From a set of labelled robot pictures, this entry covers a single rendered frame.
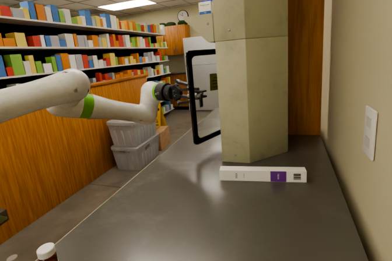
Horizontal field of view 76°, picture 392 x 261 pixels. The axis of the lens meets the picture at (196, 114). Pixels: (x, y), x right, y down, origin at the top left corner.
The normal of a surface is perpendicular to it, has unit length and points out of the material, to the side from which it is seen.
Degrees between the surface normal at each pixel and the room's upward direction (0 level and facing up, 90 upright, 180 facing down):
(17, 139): 90
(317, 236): 0
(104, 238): 0
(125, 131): 95
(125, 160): 96
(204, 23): 90
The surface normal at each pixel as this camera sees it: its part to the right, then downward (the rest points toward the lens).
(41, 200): 0.94, 0.00
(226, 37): -0.33, 0.24
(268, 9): 0.43, 0.17
